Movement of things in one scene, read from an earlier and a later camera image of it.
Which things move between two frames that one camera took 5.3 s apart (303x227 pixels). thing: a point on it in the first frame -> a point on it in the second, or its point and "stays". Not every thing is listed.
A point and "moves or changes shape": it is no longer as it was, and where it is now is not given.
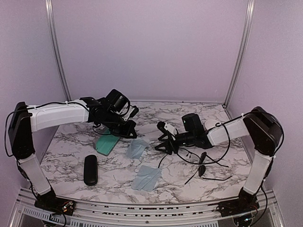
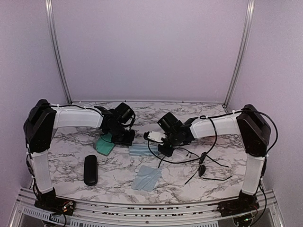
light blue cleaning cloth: x=136 y=148 moves or changes shape
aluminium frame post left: x=55 y=51 stays
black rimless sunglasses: x=202 y=168 stays
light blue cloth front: x=146 y=178 stays
